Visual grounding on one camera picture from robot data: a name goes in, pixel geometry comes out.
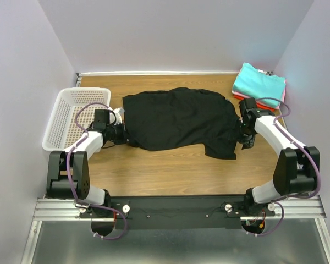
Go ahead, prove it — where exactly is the black t shirt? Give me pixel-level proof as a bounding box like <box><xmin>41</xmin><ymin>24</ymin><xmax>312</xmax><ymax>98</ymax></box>
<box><xmin>123</xmin><ymin>87</ymin><xmax>240</xmax><ymax>160</ymax></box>

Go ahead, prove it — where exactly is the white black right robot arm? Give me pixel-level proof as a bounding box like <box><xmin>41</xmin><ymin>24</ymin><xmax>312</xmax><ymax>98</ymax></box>
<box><xmin>239</xmin><ymin>97</ymin><xmax>321</xmax><ymax>216</ymax></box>

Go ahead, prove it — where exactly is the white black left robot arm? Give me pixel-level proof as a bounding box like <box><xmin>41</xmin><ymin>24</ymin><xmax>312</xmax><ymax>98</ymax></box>
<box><xmin>46</xmin><ymin>107</ymin><xmax>126</xmax><ymax>217</ymax></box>

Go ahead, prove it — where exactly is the folded red t shirt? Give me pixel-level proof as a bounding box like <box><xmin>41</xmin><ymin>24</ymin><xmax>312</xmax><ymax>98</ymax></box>
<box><xmin>233</xmin><ymin>93</ymin><xmax>276</xmax><ymax>112</ymax></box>

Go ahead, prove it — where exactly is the folded turquoise t shirt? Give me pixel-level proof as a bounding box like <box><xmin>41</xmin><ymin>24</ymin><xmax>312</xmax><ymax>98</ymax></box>
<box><xmin>232</xmin><ymin>63</ymin><xmax>286</xmax><ymax>109</ymax></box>

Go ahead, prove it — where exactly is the white plastic laundry basket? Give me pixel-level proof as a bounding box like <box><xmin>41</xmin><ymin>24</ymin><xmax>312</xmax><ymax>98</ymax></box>
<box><xmin>42</xmin><ymin>87</ymin><xmax>111</xmax><ymax>152</ymax></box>

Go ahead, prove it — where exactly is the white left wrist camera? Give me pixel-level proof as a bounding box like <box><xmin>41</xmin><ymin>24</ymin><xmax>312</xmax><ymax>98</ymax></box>
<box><xmin>109</xmin><ymin>107</ymin><xmax>125</xmax><ymax>125</ymax></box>

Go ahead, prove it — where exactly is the aluminium frame rail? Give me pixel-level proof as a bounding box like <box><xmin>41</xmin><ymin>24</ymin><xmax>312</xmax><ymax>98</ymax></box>
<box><xmin>33</xmin><ymin>196</ymin><xmax>326</xmax><ymax>221</ymax></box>

